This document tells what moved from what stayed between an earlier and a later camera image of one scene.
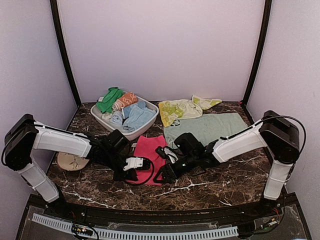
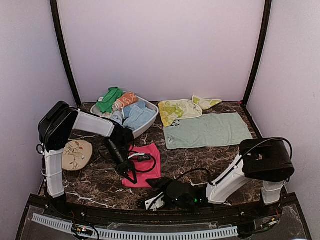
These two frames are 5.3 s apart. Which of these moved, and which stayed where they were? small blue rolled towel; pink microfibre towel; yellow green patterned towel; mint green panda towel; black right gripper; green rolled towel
Moved: black right gripper; pink microfibre towel
Stayed: small blue rolled towel; green rolled towel; yellow green patterned towel; mint green panda towel
